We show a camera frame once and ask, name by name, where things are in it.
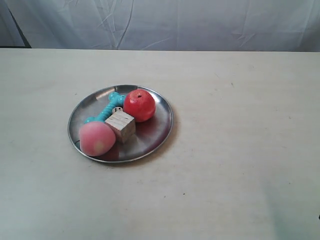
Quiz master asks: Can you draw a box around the round steel plate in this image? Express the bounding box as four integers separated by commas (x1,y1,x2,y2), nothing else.
67,84,174,164

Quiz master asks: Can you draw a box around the red toy apple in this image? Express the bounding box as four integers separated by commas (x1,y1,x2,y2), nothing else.
123,89,156,123

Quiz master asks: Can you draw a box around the wooden cube block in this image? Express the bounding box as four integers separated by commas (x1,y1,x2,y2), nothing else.
105,111,136,144

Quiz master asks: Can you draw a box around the teal toy bone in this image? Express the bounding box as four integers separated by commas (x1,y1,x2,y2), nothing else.
84,92,126,124

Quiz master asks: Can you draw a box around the white backdrop cloth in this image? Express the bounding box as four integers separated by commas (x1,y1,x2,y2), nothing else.
0,0,320,52

